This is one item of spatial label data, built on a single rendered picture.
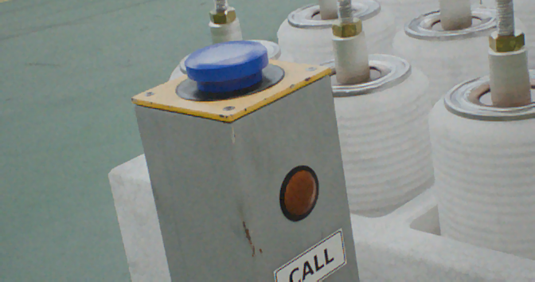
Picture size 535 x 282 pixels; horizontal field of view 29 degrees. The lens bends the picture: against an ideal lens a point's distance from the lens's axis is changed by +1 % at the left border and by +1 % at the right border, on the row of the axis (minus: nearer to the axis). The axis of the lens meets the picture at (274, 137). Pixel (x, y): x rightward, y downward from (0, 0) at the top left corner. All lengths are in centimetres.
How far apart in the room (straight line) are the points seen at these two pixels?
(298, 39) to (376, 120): 19
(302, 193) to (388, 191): 18
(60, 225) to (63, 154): 23
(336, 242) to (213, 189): 8
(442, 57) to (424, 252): 18
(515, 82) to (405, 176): 11
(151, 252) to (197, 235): 29
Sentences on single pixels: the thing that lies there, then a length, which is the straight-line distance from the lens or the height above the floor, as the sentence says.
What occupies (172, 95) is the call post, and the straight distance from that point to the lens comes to 50.
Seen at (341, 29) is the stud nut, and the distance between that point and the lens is 67.
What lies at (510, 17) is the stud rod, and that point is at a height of 30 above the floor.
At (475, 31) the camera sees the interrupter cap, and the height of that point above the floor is 25.
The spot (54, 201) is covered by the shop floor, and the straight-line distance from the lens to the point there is 126.
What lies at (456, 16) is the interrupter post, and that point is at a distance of 76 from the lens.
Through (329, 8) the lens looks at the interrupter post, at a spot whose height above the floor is 26.
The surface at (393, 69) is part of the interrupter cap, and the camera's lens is 68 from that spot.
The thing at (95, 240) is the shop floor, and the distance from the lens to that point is 113.
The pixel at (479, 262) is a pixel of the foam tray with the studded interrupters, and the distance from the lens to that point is 59.
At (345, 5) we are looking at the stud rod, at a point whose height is 30.
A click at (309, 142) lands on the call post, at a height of 28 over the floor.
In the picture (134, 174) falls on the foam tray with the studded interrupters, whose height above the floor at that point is 18.
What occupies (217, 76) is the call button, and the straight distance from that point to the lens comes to 48.
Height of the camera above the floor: 46
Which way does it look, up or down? 21 degrees down
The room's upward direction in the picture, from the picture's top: 9 degrees counter-clockwise
